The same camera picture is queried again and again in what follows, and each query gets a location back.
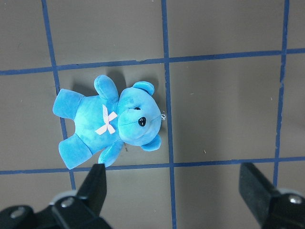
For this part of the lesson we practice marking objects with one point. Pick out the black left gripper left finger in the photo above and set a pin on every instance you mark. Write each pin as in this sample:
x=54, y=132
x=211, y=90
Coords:
x=75, y=211

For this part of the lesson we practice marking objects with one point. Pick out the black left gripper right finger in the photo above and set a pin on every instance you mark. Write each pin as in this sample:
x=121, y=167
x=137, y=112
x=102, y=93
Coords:
x=272, y=207

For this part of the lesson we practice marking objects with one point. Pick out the blue teddy bear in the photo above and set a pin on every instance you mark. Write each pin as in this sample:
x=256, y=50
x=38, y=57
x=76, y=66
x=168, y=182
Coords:
x=108, y=120

